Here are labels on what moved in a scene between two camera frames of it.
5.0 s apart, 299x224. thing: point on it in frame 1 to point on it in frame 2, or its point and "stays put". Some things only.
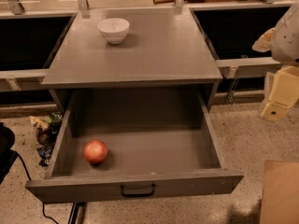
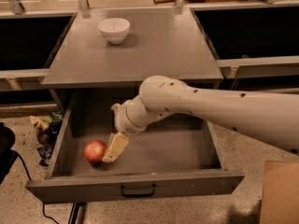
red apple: (95, 151) stays put
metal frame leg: (78, 213) stays put
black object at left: (7, 155) stays put
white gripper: (287, 41) to (123, 119)
